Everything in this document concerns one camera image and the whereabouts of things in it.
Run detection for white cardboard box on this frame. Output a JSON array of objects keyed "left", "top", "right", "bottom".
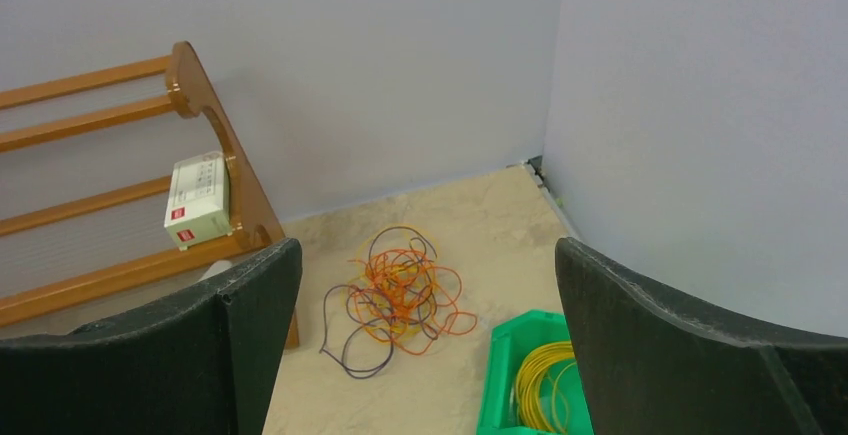
[{"left": 163, "top": 151, "right": 233, "bottom": 251}]

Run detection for yellow coiled cable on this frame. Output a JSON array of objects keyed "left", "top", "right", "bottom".
[{"left": 513, "top": 341, "right": 579, "bottom": 435}]

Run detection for white stapler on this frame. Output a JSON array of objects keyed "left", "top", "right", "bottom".
[{"left": 197, "top": 260, "right": 233, "bottom": 282}]

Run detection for purple cable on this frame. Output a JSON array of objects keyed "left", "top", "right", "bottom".
[{"left": 319, "top": 226, "right": 441, "bottom": 381}]

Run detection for wooden shelf rack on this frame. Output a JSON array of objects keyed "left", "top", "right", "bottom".
[{"left": 1, "top": 41, "right": 284, "bottom": 327}]

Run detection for green plastic bin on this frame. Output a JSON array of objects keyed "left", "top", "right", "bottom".
[{"left": 476, "top": 310, "right": 594, "bottom": 434}]

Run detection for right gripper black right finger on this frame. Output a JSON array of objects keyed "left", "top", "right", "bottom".
[{"left": 555, "top": 237, "right": 847, "bottom": 434}]

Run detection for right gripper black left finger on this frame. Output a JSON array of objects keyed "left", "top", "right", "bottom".
[{"left": 1, "top": 238, "right": 303, "bottom": 434}]

